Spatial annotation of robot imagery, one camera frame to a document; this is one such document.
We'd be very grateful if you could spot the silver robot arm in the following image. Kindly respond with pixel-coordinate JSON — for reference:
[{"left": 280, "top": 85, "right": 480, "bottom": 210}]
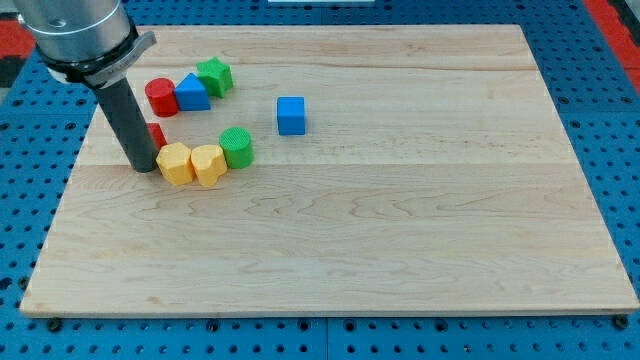
[{"left": 14, "top": 0, "right": 156, "bottom": 89}]

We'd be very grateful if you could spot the wooden board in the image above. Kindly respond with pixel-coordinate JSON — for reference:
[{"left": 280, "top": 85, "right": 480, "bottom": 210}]
[{"left": 21, "top": 25, "right": 639, "bottom": 318}]

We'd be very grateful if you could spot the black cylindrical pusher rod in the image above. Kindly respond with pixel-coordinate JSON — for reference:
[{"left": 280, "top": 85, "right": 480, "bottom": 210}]
[{"left": 94, "top": 78, "right": 158, "bottom": 173}]

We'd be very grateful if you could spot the red star block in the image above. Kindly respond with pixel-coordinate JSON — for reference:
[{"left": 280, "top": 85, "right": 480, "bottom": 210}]
[{"left": 147, "top": 123, "right": 167, "bottom": 150}]

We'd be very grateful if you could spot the green star block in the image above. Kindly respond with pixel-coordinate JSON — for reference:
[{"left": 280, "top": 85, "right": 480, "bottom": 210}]
[{"left": 196, "top": 57, "right": 234, "bottom": 98}]

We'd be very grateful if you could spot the green cylinder block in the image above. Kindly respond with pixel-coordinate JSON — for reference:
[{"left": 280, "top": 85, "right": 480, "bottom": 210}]
[{"left": 219, "top": 127, "right": 254, "bottom": 169}]

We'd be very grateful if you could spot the blue cube block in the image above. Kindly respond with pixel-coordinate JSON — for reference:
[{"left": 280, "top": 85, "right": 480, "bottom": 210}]
[{"left": 276, "top": 96, "right": 306, "bottom": 136}]

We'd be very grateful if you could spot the yellow hexagon block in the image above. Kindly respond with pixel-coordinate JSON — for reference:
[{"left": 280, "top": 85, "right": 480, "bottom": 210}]
[{"left": 156, "top": 142, "right": 195, "bottom": 186}]

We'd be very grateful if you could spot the red cylinder block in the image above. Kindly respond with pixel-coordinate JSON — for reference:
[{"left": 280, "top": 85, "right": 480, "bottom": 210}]
[{"left": 145, "top": 78, "right": 179, "bottom": 117}]

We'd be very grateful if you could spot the yellow heart block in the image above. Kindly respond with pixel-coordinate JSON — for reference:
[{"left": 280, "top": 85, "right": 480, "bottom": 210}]
[{"left": 191, "top": 145, "right": 228, "bottom": 187}]

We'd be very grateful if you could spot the blue triangle block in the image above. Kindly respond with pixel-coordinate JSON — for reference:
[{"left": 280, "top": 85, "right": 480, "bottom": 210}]
[{"left": 174, "top": 73, "right": 211, "bottom": 111}]

